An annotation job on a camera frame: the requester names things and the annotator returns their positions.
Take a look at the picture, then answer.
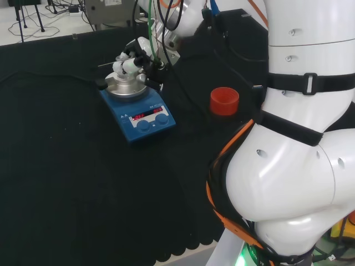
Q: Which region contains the clear glass round-bottom flask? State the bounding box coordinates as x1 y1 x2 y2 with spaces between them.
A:
115 54 131 79

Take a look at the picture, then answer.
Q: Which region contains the heater with blue base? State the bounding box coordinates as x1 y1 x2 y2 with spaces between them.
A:
95 70 178 149

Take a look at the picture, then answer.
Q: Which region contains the grey metal box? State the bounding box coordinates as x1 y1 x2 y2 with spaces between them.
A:
84 0 139 32

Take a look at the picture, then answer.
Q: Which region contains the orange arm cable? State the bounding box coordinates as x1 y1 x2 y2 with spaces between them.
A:
206 0 269 252

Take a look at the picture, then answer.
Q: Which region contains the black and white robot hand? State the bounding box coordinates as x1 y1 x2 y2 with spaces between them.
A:
112 37 168 93

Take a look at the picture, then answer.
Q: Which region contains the thin black heater cable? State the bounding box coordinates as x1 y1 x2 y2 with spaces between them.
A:
0 70 98 84

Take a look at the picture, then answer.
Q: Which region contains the orange ribbed flask ring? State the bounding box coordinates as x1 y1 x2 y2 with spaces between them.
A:
209 86 240 117

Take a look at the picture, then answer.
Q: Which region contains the black bench cloth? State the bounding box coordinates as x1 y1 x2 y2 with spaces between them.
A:
0 8 355 263

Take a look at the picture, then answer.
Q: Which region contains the black tripod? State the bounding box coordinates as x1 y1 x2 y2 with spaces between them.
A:
12 0 47 44

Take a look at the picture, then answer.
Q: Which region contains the black arm strap with buckle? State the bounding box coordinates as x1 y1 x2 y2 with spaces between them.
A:
265 72 355 96

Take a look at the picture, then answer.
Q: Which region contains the yellow stop button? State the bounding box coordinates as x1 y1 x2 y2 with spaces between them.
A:
329 210 355 246

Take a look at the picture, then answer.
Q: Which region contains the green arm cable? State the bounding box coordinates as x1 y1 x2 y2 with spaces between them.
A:
147 0 162 64

